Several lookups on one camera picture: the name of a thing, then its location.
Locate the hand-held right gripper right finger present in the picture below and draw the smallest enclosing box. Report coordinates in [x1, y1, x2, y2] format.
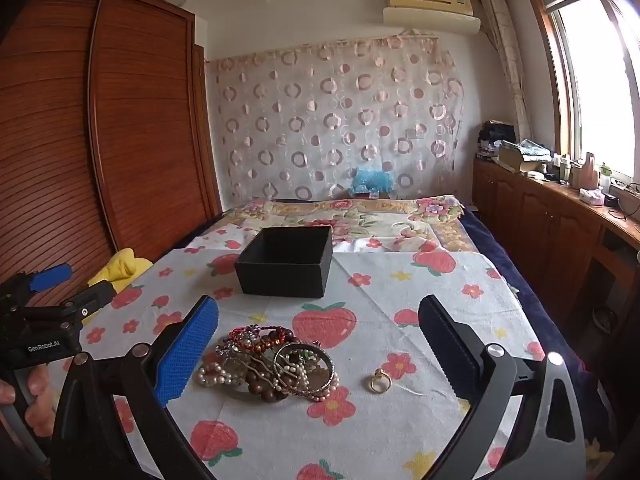
[418, 294, 587, 480]

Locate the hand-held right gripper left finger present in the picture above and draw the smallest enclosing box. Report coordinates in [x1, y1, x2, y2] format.
[50, 295, 221, 480]

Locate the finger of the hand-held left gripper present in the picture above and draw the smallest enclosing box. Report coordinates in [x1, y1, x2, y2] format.
[0, 264, 74, 311]
[60, 280, 115, 331]

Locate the pile of mixed jewelry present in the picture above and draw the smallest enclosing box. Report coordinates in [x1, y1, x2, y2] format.
[194, 325, 341, 403]

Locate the gold ring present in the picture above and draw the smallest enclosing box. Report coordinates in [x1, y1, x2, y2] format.
[369, 367, 393, 393]

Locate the pale green jade bangle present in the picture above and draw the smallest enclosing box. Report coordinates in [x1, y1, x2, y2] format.
[274, 341, 337, 397]

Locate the black cardboard box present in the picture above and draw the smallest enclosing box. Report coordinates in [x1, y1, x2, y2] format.
[234, 226, 335, 298]

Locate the person's left hand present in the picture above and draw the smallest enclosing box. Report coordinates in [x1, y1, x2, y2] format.
[0, 364, 56, 441]

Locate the yellow cloth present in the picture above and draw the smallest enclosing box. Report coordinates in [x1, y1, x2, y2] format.
[87, 248, 153, 293]

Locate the strawberry print cloth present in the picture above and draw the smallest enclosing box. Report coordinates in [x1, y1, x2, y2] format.
[50, 247, 566, 480]

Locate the navy blue bed cover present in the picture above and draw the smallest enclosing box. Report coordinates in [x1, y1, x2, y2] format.
[460, 205, 616, 461]

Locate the floral blanket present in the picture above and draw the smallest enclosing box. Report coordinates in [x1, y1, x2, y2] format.
[185, 195, 476, 256]

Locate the wooden cabinet counter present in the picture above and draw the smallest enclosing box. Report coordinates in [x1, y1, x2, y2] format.
[472, 155, 640, 341]

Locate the brown wooden wardrobe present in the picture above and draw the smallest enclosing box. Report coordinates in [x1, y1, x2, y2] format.
[0, 0, 223, 306]

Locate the blue plastic bag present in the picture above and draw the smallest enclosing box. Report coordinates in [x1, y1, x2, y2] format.
[350, 165, 396, 196]

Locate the dark clothes pile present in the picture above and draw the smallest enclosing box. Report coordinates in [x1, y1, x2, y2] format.
[477, 120, 516, 161]

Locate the patterned window curtain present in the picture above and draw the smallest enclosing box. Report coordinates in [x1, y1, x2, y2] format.
[480, 0, 533, 143]

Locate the white air conditioner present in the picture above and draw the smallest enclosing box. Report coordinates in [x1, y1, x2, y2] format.
[382, 0, 482, 36]

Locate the circle pattern wall curtain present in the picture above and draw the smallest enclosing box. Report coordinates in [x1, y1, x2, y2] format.
[207, 35, 466, 203]

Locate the wooden frame window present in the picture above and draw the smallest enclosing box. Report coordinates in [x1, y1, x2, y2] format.
[522, 0, 640, 186]

